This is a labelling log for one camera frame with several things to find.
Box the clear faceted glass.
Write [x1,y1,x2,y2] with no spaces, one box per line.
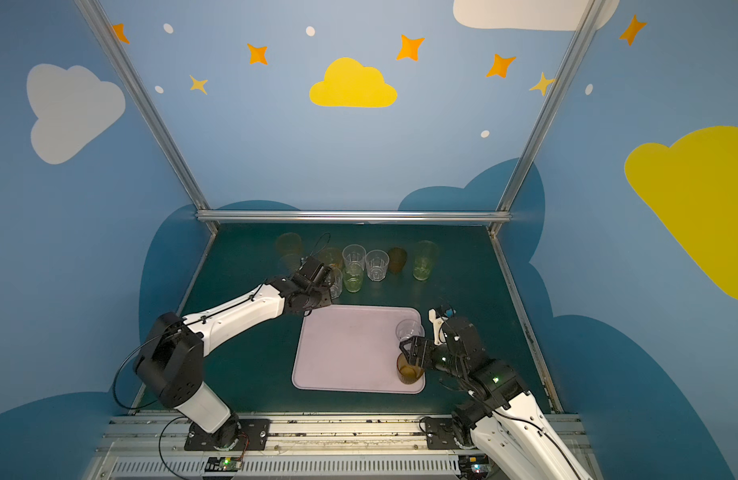
[328,267,343,301]
[395,319,425,343]

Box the dark amber dimpled glass front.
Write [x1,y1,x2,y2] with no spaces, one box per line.
[396,353,424,385]

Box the dark amber dimpled glass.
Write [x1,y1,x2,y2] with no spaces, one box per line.
[387,247,408,274]
[396,353,424,385]

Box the lilac plastic tray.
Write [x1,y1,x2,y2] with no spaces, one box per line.
[292,305,425,395]

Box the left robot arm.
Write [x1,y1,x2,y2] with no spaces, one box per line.
[133,256,334,451]

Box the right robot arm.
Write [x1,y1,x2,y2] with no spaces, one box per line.
[399,308,592,479]

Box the short orange glass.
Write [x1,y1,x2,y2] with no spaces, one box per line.
[318,247,344,270]

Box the tall amber glass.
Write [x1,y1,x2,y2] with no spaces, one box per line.
[275,232,303,272]

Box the small green glass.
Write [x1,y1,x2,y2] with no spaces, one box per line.
[343,263,365,293]

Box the clear glass back left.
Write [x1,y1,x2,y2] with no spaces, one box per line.
[342,244,366,271]

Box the clear glass back right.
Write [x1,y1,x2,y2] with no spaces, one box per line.
[365,249,389,282]

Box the dark amber dimpled glass back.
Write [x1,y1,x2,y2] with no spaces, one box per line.
[387,247,408,274]

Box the tall green glass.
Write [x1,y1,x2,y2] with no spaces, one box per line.
[413,240,440,281]

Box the right controller board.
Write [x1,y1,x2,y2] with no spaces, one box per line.
[458,455,492,480]

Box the controller board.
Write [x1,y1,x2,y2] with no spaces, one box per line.
[204,456,244,475]
[458,455,492,480]

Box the left controller board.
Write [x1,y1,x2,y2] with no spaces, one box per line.
[204,456,244,475]

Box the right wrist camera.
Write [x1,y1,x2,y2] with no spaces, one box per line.
[428,305,456,345]

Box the back horizontal aluminium frame bar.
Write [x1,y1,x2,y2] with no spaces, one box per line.
[196,210,511,224]

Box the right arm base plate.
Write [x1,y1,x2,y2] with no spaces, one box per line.
[419,416,463,450]

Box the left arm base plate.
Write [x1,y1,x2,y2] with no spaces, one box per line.
[184,416,271,452]

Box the aluminium mounting rail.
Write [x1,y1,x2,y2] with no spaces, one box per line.
[83,413,604,480]

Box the left aluminium frame post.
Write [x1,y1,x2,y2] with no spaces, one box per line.
[75,0,210,213]

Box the aluminium frame post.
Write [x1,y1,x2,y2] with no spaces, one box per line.
[75,0,210,213]
[488,0,608,239]

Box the right aluminium frame post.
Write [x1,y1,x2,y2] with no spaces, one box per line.
[488,0,608,239]

